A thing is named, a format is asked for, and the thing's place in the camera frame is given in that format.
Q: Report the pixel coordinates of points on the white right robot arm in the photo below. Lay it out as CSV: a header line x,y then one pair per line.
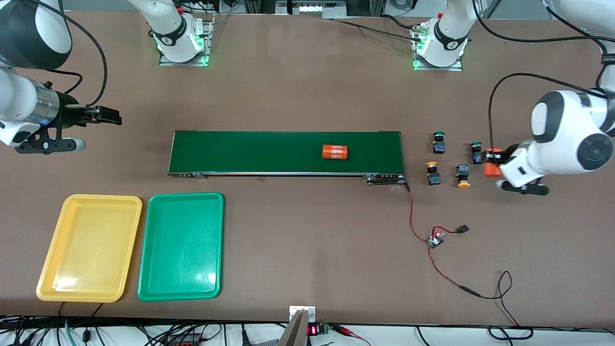
x,y
168,19

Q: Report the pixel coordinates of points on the red alligator clip lead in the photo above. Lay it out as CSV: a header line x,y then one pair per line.
x,y
343,329

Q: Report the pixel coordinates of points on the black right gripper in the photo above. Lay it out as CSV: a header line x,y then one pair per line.
x,y
70,116

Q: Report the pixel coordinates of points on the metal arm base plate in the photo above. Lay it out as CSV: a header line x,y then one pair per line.
x,y
437,68
207,48

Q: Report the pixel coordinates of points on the grey camera pole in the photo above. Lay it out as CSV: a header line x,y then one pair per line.
x,y
294,334

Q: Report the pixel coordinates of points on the red digit display module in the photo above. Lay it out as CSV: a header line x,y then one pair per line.
x,y
313,330

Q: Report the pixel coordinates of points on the green plastic tray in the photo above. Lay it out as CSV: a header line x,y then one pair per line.
x,y
182,245

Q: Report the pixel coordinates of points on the yellow plastic tray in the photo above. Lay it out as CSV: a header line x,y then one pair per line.
x,y
89,250

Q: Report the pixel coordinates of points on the small motor controller board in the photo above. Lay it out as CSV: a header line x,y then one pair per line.
x,y
436,240

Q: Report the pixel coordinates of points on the yellow push button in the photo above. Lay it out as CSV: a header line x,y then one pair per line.
x,y
433,179
463,169

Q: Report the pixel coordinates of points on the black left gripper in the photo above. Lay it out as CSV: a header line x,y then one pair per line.
x,y
510,151

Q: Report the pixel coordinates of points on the green conveyor belt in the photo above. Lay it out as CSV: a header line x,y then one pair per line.
x,y
240,151

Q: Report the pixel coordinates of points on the orange 4680 cylinder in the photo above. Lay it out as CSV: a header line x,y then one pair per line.
x,y
335,152
492,171

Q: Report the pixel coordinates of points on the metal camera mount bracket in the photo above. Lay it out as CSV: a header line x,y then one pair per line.
x,y
310,311

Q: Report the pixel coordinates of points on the green push button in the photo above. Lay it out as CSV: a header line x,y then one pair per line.
x,y
439,146
477,157

